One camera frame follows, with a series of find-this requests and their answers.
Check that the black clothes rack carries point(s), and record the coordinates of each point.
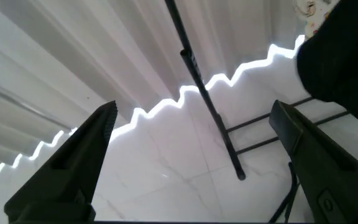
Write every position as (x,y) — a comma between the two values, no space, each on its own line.
(197,77)

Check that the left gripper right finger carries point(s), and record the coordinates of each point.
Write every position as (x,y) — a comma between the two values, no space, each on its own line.
(331,174)

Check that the black garment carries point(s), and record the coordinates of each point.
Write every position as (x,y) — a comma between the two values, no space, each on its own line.
(343,56)

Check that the white curtain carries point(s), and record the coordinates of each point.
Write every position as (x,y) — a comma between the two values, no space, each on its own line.
(104,46)

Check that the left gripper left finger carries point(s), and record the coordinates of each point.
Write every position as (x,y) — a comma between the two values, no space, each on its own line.
(67,171)

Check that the cream printed garment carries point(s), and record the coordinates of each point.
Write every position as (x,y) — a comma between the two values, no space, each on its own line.
(314,12)

